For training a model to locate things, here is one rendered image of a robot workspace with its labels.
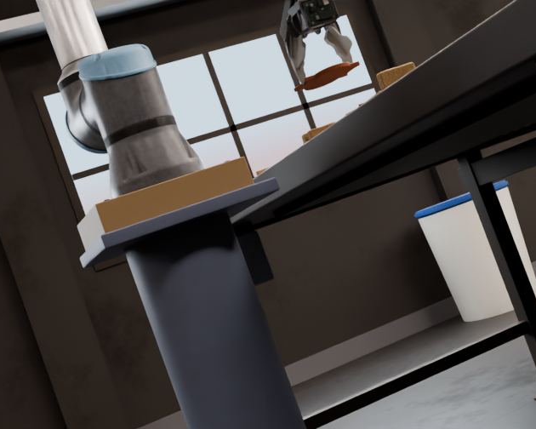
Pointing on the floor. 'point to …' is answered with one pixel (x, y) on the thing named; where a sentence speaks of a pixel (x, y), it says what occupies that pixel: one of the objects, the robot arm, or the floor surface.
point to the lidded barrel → (472, 254)
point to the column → (208, 313)
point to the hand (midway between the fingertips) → (325, 74)
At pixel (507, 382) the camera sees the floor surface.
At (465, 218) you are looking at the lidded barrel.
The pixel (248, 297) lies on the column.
